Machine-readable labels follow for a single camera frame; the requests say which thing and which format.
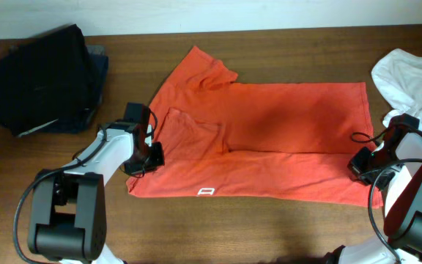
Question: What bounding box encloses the orange red printed t-shirt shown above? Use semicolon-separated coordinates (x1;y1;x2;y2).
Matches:
126;48;373;207

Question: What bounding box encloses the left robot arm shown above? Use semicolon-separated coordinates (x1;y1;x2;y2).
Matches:
23;103;164;263

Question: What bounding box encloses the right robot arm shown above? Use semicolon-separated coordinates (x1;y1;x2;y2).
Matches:
322;114;422;264

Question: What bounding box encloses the white t-shirt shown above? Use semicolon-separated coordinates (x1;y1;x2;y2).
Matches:
371;48;422;131

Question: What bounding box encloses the navy blue folded garment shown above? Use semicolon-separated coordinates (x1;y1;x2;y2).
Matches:
40;53;108;133

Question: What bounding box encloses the black folded garment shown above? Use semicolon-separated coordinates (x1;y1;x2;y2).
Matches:
0;25;100;136

